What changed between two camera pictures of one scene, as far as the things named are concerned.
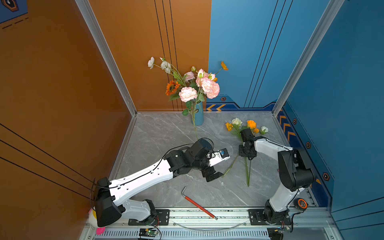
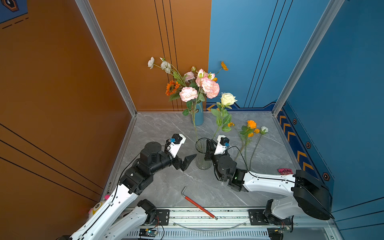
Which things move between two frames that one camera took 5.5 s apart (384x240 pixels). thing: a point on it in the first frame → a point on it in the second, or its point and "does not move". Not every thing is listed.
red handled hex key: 188,199 does not move
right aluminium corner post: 307,56 does not move
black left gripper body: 208,171 → 176,162
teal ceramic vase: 199,119 does not move
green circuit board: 148,232 does not move
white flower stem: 168,68 does not move
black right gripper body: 243,152 → 211,156
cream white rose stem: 237,122 → 222,117
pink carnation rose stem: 187,95 does not move
